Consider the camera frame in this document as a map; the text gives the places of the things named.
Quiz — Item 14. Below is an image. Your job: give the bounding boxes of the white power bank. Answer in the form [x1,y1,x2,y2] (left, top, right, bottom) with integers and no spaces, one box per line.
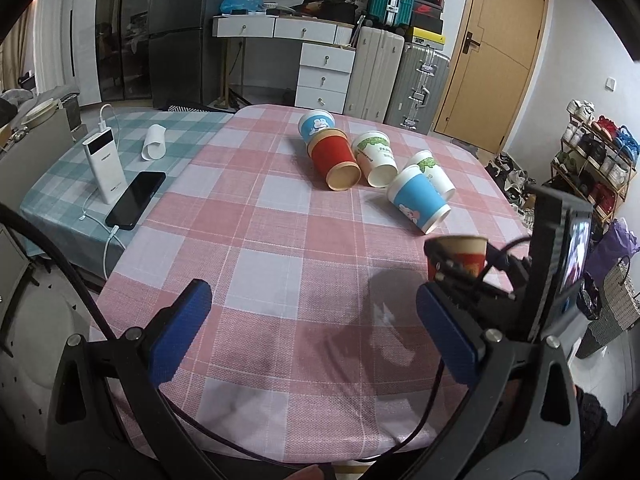
[82,127,127,205]

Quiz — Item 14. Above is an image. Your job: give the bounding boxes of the white charging cable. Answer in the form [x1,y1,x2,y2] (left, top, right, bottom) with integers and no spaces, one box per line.
[79,103,129,283]

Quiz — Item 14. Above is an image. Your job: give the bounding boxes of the red kraft paper cup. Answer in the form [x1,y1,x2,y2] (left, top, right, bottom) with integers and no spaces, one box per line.
[424,235,488,281]

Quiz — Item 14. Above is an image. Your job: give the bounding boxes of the woven basket bag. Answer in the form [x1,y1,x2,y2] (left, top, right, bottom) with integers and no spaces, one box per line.
[576,257,639,360]

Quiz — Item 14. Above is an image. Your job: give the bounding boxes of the green white paper cup left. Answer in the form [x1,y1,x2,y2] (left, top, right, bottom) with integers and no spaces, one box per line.
[352,130,398,188]

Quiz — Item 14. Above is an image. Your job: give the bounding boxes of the teal checked tablecloth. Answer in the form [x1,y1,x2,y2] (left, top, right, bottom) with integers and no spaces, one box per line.
[20,110,232,278]

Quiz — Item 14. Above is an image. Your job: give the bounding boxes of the green white paper cup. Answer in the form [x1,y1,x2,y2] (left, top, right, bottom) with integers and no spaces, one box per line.
[406,150,456,202]
[352,130,398,188]

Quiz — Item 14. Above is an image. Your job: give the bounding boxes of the wooden door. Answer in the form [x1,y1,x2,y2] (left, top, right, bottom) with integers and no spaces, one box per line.
[435,0,548,154]

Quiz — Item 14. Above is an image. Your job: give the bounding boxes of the white suitcase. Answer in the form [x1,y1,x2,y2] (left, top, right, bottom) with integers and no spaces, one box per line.
[344,27,405,122]

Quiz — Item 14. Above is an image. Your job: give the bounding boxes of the black smartphone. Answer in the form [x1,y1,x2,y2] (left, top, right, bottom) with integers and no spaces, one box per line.
[105,171,166,231]

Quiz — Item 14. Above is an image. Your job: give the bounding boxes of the white drawer desk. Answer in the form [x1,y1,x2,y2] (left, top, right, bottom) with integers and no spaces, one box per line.
[213,14,356,114]

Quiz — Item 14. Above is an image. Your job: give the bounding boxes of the blue white paper cup front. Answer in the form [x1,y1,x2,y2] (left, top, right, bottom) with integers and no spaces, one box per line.
[386,165,451,235]

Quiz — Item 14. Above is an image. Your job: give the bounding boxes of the blue white paper cup back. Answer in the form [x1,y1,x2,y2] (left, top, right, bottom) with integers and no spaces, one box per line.
[297,108,335,144]

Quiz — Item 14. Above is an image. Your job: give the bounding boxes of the black cable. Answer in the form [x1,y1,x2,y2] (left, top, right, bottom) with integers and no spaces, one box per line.
[0,202,321,470]

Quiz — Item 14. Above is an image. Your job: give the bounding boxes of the pink checked tablecloth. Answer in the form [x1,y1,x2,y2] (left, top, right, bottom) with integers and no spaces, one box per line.
[89,103,534,463]

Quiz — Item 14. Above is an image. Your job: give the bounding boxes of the red kraft cup lying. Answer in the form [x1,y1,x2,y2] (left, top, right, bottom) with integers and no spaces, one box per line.
[307,128,361,192]

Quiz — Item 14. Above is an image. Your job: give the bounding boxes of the purple bag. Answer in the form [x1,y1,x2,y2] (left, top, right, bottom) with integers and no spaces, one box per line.
[585,219,639,286]

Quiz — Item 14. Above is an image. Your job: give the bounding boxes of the wooden shoe rack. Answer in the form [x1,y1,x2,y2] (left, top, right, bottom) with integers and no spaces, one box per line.
[547,100,639,226]

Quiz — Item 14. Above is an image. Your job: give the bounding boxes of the blue white paper cup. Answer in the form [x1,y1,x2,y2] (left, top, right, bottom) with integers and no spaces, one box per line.
[297,108,335,144]
[386,165,451,235]

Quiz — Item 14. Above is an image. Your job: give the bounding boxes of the silver suitcase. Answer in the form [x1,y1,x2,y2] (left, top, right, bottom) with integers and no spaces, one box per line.
[385,42,450,134]

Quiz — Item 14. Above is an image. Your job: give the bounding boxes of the green white paper cup right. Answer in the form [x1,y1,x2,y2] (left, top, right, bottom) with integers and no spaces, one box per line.
[406,150,456,202]

